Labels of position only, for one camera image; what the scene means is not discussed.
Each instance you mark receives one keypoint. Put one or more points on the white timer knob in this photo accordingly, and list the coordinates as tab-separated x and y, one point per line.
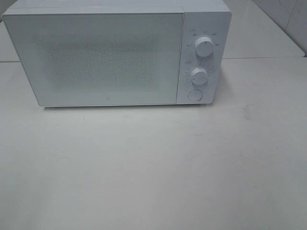
199	76

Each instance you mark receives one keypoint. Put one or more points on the white microwave oven body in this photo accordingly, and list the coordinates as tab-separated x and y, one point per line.
213	21

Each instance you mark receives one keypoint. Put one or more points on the round white door button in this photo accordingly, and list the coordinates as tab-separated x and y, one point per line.
195	95

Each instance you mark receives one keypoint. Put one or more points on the white microwave door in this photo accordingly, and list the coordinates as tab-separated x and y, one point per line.
95	59

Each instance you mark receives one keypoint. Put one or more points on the upper white power knob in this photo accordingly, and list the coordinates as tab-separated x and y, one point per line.
204	46

